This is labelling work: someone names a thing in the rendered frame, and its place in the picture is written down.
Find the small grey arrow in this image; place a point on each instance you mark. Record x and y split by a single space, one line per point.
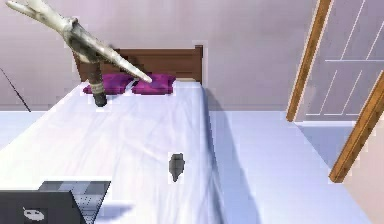
176 165

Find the purple pillow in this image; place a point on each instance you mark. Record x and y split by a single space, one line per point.
113 83
160 85

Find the white bed brown headboard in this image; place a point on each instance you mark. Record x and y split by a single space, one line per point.
133 140

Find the wooden framed window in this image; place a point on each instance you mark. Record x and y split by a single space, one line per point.
346 66

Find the thin black rod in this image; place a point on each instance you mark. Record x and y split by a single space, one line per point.
15 89

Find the black laptop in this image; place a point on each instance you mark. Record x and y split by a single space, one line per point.
40 206

